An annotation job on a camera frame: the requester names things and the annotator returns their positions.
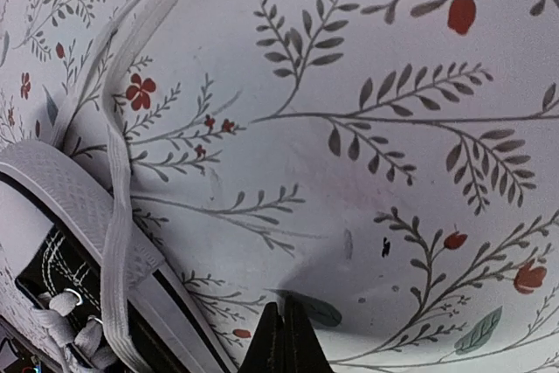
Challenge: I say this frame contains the black canvas sneaker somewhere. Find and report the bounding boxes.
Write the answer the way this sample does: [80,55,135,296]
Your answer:
[1,140,235,372]

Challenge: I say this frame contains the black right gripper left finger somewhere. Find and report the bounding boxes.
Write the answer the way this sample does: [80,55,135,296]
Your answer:
[238,302,285,373]

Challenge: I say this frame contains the floral patterned table mat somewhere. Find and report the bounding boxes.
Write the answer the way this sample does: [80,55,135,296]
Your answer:
[1,0,558,372]

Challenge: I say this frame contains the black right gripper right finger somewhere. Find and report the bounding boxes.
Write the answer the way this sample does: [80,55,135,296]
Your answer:
[284,295,331,373]

